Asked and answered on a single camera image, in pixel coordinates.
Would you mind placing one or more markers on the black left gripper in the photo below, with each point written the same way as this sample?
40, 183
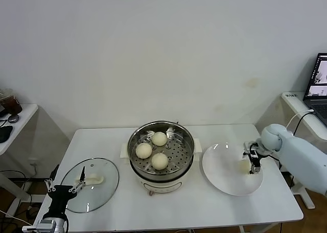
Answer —
61, 193

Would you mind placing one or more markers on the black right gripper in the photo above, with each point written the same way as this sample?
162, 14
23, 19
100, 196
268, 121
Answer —
255, 153

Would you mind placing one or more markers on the white steamed baozi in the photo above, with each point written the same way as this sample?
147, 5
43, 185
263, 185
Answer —
143, 150
159, 161
159, 139
243, 166

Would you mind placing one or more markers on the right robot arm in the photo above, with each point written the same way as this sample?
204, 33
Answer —
301, 151

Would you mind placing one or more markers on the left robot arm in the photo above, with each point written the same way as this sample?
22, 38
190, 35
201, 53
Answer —
48, 224

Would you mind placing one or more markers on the perforated steel steamer basket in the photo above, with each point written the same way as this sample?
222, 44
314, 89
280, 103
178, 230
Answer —
178, 153

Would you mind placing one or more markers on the white round plate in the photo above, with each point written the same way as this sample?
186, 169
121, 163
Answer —
219, 171

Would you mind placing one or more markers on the white laptop desk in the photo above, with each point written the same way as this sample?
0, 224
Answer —
293, 102

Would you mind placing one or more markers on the white side table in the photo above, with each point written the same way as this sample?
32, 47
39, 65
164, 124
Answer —
25, 115

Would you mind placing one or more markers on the black computer mouse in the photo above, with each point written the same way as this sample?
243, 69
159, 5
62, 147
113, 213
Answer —
5, 134

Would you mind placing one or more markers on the small printed desk label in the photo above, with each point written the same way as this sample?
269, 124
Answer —
292, 95

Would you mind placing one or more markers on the dark open laptop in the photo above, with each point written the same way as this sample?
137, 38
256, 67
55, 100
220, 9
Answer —
316, 107

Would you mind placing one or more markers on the iced coffee plastic cup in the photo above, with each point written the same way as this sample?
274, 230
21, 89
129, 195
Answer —
14, 105

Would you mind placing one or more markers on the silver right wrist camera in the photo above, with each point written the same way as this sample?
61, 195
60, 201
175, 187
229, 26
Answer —
247, 144

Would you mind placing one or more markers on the white wall outlet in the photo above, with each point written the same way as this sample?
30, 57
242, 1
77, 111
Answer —
34, 163

